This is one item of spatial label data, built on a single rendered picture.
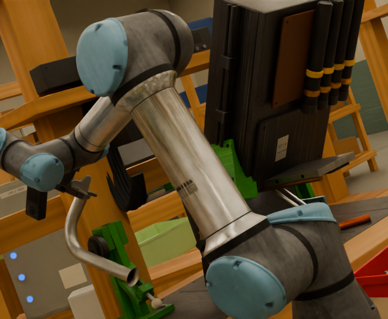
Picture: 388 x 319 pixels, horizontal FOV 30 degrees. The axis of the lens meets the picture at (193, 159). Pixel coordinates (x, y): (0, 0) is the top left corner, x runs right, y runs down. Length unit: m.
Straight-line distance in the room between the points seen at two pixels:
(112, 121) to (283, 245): 0.47
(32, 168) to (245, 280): 0.55
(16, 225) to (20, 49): 0.48
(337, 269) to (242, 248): 0.20
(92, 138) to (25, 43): 0.65
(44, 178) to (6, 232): 0.60
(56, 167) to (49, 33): 0.73
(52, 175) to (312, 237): 0.55
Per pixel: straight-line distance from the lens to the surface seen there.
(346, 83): 2.04
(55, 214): 2.09
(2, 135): 1.51
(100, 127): 1.44
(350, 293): 1.23
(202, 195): 1.11
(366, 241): 1.95
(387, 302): 1.36
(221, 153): 1.92
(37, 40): 2.08
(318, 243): 1.18
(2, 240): 2.02
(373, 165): 8.79
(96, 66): 1.15
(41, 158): 1.44
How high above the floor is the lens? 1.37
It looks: 3 degrees down
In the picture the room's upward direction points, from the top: 20 degrees counter-clockwise
